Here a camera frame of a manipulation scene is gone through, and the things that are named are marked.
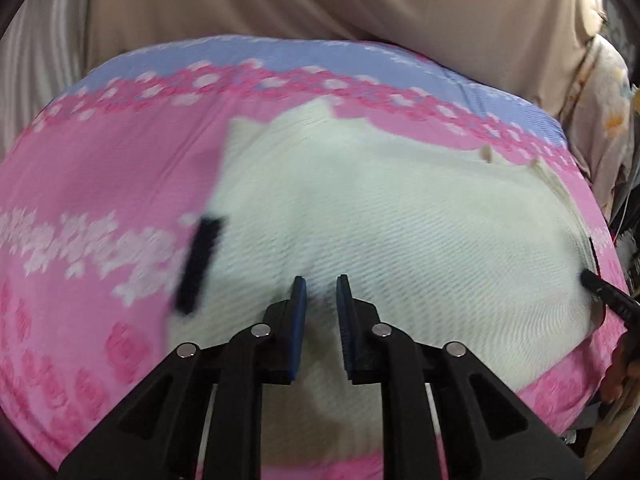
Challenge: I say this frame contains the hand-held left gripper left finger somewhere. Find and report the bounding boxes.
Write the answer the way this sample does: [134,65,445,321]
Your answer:
[57,276,307,480]

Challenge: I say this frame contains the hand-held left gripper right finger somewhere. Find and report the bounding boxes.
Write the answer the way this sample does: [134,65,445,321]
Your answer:
[336,274,585,480]

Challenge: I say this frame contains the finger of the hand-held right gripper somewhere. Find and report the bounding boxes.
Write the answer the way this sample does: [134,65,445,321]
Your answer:
[579,269,640,322]

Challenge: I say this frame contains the white red black knit sweater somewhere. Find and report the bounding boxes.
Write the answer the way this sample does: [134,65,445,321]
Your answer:
[167,99,609,461]

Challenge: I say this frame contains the person's right hand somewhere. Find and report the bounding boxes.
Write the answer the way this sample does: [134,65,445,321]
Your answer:
[600,327,640,405]

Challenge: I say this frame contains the cream floral hanging cloth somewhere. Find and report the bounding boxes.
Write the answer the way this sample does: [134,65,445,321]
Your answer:
[560,35,638,221]

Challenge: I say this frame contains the pink floral bed sheet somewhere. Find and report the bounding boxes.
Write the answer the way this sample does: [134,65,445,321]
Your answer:
[0,35,631,480]

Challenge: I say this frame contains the beige curtain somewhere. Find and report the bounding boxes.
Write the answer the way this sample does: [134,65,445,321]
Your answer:
[87,0,608,118]

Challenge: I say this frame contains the grey striped curtain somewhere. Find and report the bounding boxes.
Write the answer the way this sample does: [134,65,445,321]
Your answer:
[0,0,96,158]

